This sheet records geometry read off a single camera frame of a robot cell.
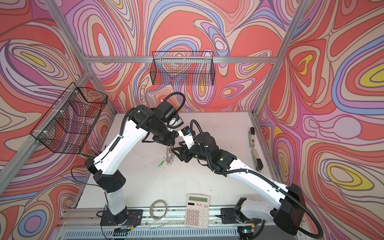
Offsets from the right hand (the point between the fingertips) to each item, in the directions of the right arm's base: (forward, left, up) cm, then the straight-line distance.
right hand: (178, 150), depth 70 cm
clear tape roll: (-21, +16, -24) cm, 35 cm away
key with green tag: (-1, +11, -14) cm, 18 cm away
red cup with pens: (+6, +50, -11) cm, 51 cm away
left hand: (+2, 0, +3) cm, 4 cm away
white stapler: (+23, -48, -22) cm, 57 cm away
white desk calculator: (-22, -8, -22) cm, 33 cm away
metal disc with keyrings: (-1, +5, -4) cm, 6 cm away
